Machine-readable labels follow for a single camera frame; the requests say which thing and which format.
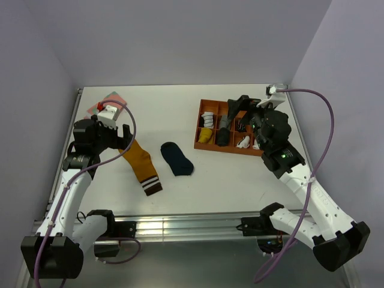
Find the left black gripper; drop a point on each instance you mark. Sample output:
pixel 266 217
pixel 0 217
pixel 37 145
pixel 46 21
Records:
pixel 119 143

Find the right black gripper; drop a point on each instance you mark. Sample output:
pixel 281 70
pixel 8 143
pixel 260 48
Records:
pixel 244 102

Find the mustard yellow striped sock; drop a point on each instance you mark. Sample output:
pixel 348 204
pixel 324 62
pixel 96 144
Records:
pixel 144 170

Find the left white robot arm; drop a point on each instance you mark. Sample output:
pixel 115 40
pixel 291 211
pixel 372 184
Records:
pixel 57 249

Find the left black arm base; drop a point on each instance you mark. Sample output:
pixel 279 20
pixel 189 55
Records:
pixel 120 231

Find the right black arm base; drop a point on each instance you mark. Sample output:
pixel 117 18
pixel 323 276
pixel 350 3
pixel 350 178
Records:
pixel 269 240

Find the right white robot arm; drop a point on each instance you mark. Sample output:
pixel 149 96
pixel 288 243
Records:
pixel 333 236

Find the black patterned rolled sock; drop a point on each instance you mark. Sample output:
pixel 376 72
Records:
pixel 241 127

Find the light grey rolled sock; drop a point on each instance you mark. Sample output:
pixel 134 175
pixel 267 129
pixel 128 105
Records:
pixel 224 122

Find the black white striped rolled sock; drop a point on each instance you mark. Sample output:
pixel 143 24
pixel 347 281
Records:
pixel 206 120

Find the dark grey rolled sock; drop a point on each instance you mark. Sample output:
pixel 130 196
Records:
pixel 223 137

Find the small white rolled sock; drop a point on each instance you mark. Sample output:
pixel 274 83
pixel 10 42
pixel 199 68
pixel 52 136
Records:
pixel 244 143

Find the orange divided tray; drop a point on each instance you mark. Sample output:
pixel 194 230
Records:
pixel 216 132

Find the yellow rolled sock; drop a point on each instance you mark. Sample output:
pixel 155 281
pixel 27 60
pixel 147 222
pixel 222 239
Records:
pixel 206 136

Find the navy blue sock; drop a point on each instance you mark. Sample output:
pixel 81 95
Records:
pixel 178 162

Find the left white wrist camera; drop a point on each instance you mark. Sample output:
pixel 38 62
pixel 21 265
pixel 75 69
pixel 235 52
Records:
pixel 107 115

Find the aluminium front rail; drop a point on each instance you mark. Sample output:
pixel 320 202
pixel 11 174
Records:
pixel 180 228

